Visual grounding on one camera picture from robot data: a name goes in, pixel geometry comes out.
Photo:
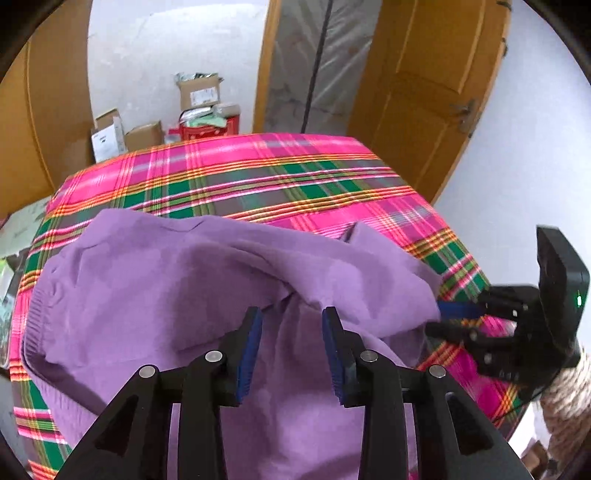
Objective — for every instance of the wooden door frame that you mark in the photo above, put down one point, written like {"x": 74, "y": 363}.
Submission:
{"x": 265, "y": 69}

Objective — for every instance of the wooden wardrobe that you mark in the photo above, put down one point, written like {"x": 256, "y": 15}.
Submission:
{"x": 41, "y": 129}

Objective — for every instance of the purple fleece sweater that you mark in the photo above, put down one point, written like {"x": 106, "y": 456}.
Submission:
{"x": 161, "y": 286}

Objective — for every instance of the labelled brown cardboard box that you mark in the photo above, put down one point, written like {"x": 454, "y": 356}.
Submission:
{"x": 201, "y": 94}

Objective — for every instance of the wooden door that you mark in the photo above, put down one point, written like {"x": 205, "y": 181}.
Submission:
{"x": 425, "y": 92}

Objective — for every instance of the white cardboard box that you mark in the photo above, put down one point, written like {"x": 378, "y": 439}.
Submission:
{"x": 108, "y": 141}

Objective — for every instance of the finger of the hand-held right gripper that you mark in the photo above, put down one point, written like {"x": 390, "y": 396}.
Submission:
{"x": 459, "y": 310}
{"x": 455, "y": 333}

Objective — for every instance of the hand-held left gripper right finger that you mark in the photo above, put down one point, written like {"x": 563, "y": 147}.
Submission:
{"x": 331, "y": 357}

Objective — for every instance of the person's right forearm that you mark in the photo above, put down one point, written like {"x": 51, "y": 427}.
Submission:
{"x": 568, "y": 406}

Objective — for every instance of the small brown cardboard box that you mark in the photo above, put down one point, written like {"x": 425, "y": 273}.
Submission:
{"x": 145, "y": 136}

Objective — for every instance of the red box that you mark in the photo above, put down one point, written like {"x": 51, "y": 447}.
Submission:
{"x": 203, "y": 130}

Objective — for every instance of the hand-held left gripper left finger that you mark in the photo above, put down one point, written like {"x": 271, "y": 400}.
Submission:
{"x": 247, "y": 357}

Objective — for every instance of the pink green plaid bedsheet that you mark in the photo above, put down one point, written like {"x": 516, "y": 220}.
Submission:
{"x": 277, "y": 180}

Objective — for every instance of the clear plastic curtain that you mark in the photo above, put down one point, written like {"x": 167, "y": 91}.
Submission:
{"x": 318, "y": 60}

